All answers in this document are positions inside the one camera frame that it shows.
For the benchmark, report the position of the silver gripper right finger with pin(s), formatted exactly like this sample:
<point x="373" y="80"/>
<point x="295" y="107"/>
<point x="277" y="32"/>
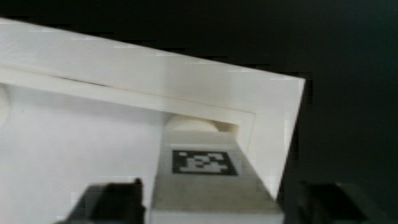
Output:
<point x="330" y="203"/>

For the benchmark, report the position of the white leg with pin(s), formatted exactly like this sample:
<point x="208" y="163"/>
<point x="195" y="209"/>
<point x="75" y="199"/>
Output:
<point x="208" y="189"/>

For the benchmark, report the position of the white square table top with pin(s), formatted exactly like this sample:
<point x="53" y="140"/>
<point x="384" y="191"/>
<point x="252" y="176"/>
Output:
<point x="80" y="129"/>

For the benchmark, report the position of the white L-shaped obstacle wall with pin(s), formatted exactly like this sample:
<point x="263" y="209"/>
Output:
<point x="94" y="68"/>

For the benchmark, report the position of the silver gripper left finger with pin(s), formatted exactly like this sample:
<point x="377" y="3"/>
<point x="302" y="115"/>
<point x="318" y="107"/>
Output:
<point x="108" y="205"/>

